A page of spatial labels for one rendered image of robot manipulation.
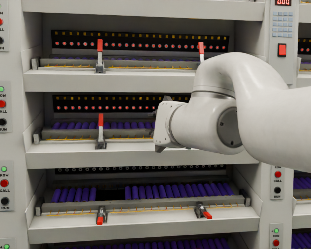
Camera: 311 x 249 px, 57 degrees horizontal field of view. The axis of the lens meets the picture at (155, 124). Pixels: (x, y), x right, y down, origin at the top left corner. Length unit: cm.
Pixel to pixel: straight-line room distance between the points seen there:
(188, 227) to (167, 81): 39
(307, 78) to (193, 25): 38
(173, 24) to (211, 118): 59
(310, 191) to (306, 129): 73
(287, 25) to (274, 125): 58
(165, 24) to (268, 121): 70
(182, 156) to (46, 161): 34
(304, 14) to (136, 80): 49
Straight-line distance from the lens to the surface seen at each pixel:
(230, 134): 43
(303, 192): 100
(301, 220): 94
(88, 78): 73
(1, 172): 79
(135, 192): 86
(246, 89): 37
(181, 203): 84
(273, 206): 88
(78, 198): 85
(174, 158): 76
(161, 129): 61
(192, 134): 46
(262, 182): 84
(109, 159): 74
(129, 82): 73
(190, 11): 79
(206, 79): 47
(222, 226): 84
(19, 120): 76
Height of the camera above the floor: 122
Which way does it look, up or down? 4 degrees down
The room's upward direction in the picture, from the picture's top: straight up
